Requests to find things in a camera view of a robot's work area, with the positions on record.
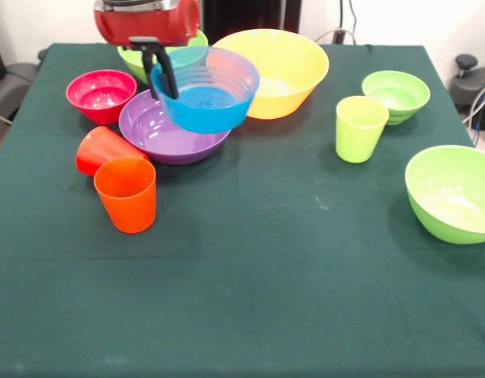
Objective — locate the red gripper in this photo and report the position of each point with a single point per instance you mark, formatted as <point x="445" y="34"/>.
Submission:
<point x="148" y="25"/>

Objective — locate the blue bowl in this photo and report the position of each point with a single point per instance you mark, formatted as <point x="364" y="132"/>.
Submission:
<point x="211" y="114"/>

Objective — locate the red cup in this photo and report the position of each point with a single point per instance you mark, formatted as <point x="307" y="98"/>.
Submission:
<point x="98" y="149"/>

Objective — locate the orange cup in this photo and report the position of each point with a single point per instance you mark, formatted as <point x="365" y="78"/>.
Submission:
<point x="128" y="208"/>

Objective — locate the large light green bowl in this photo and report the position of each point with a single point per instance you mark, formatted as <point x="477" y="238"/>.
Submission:
<point x="132" y="63"/>
<point x="443" y="220"/>

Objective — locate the purple bowl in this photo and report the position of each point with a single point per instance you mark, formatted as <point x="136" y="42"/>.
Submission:
<point x="148" y="130"/>

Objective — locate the pink bowl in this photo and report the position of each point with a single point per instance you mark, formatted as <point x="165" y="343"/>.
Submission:
<point x="101" y="112"/>

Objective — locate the small black armrest pad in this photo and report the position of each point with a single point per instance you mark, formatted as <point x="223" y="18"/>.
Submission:
<point x="43" y="54"/>

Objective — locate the large yellow bowl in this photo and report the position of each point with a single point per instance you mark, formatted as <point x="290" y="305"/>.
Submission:
<point x="289" y="78"/>

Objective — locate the grey chair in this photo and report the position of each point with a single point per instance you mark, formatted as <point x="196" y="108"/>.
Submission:
<point x="8" y="90"/>

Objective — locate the black power plug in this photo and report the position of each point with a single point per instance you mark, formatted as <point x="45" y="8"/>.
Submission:
<point x="338" y="36"/>

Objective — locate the yellow-green cup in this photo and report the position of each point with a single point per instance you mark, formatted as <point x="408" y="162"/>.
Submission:
<point x="356" y="141"/>

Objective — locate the dark green tablecloth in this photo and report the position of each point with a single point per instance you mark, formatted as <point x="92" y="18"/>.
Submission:
<point x="242" y="295"/>

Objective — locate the small green bowl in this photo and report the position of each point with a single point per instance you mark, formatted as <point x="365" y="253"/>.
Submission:
<point x="400" y="94"/>

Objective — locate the black knobbed stand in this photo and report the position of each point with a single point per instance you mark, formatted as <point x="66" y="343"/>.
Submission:
<point x="467" y="63"/>

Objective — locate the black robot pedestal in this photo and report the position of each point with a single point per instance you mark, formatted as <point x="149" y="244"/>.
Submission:
<point x="246" y="15"/>

